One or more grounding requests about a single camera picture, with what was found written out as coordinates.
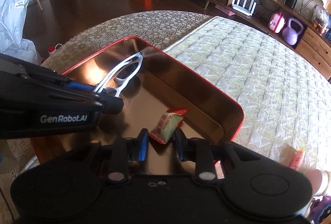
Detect white frame sunglasses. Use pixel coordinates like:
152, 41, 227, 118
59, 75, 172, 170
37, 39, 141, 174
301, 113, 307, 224
93, 52, 144, 97

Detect red white candy packet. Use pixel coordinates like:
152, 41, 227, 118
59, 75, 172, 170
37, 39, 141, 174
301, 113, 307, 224
149, 108, 187, 144

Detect pink small bottle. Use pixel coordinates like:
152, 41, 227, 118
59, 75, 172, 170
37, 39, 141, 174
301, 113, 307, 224
289, 148, 306, 171

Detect white yellow pill bottle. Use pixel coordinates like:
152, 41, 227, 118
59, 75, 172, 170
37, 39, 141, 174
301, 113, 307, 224
305, 169, 331, 196

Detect blue purple spiky toy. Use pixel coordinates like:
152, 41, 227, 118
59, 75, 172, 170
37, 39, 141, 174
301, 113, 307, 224
307, 195, 330, 223

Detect red metal tin box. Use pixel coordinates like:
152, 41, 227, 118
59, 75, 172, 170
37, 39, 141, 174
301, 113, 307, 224
31, 36, 245, 180

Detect lace tablecloth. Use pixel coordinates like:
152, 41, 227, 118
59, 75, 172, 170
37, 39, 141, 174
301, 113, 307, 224
1, 11, 211, 223

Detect quilted cream table mat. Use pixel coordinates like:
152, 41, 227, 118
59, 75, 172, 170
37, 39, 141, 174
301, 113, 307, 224
165, 17, 330, 171

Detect white router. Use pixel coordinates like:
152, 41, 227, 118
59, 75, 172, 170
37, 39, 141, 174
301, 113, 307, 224
231, 0, 257, 16

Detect pink small case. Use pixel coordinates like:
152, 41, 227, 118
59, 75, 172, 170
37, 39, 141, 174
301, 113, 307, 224
268, 12, 285, 34

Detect purple kettlebell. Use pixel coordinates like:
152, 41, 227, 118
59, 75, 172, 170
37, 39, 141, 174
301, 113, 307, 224
282, 17, 303, 46

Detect wooden tv cabinet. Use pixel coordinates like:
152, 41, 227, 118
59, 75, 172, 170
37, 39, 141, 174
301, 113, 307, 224
205, 0, 330, 79

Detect bag of fruit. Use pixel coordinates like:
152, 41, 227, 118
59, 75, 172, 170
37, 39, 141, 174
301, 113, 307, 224
311, 5, 330, 35

